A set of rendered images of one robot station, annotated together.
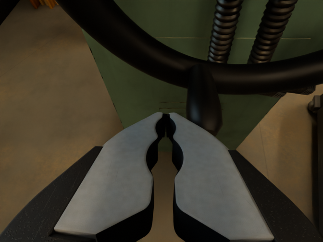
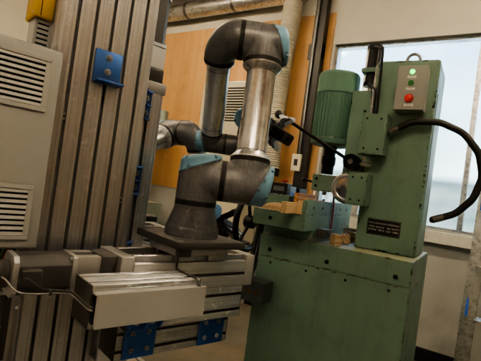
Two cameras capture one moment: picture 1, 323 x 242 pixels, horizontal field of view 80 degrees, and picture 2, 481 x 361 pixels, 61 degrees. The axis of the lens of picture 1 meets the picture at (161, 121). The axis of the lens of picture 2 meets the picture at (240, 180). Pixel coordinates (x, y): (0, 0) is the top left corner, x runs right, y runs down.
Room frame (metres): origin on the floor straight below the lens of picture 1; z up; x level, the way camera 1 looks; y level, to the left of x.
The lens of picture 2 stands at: (0.91, -1.82, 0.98)
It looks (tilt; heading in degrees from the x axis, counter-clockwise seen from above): 1 degrees up; 116
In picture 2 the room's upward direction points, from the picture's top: 8 degrees clockwise
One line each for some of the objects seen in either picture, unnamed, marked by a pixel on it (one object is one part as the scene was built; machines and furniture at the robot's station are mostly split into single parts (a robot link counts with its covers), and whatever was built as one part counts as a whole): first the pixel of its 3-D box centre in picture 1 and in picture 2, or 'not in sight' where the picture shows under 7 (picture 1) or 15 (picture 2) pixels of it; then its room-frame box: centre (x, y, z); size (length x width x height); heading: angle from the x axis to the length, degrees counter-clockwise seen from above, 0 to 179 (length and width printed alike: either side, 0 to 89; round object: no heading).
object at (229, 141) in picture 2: not in sight; (240, 147); (0.24, -0.51, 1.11); 0.11 x 0.08 x 0.11; 29
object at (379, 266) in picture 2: not in sight; (345, 253); (0.58, -0.11, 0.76); 0.57 x 0.45 x 0.09; 176
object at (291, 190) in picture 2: not in sight; (281, 188); (0.26, -0.09, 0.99); 0.13 x 0.11 x 0.06; 86
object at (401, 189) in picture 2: not in sight; (401, 160); (0.75, -0.12, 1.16); 0.22 x 0.22 x 0.72; 86
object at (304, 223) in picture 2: not in sight; (296, 216); (0.35, -0.10, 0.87); 0.61 x 0.30 x 0.06; 86
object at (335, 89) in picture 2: not in sight; (335, 110); (0.46, -0.10, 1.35); 0.18 x 0.18 x 0.31
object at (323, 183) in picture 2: not in sight; (329, 185); (0.48, -0.10, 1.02); 0.14 x 0.07 x 0.09; 176
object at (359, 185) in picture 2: not in sight; (358, 189); (0.63, -0.27, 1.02); 0.09 x 0.07 x 0.12; 86
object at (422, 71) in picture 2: not in sight; (411, 89); (0.77, -0.26, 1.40); 0.10 x 0.06 x 0.16; 176
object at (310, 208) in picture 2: not in sight; (330, 208); (0.50, -0.11, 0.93); 0.60 x 0.02 x 0.06; 86
